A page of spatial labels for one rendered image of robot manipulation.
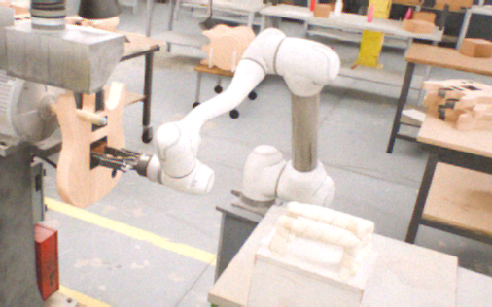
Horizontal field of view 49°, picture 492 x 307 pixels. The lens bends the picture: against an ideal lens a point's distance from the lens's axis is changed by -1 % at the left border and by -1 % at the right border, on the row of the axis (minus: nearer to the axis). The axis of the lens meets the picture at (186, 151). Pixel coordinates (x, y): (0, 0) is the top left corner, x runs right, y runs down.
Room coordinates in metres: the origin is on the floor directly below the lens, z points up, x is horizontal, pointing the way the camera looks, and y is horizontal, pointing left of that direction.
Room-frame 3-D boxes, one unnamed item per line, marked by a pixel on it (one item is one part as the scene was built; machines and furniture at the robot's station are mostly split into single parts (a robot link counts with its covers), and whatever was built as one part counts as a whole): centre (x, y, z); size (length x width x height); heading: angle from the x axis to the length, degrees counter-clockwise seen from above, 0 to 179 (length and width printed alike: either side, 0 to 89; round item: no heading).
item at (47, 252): (1.92, 0.64, 0.49); 0.25 x 0.12 x 0.37; 66
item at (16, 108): (1.75, 0.64, 1.25); 0.41 x 0.27 x 0.26; 66
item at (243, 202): (2.14, -0.32, 0.73); 0.22 x 0.18 x 0.06; 58
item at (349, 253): (1.07, -0.40, 1.15); 0.03 x 0.03 x 0.09
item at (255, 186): (2.12, -0.34, 0.87); 0.18 x 0.16 x 0.22; 58
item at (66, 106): (1.57, 0.37, 1.28); 0.07 x 0.04 x 0.10; 156
